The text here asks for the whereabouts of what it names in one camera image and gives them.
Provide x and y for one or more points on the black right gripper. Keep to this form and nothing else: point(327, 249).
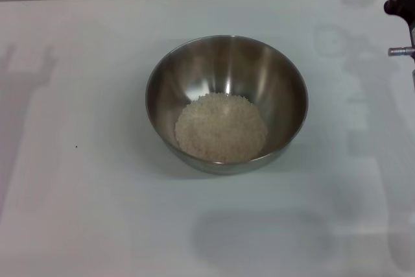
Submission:
point(412, 30)

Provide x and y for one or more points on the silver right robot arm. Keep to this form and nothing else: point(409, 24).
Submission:
point(413, 79)

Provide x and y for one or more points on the stainless steel mixing bowl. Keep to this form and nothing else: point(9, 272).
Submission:
point(227, 63)

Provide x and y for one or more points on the white rice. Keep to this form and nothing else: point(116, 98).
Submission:
point(220, 127)

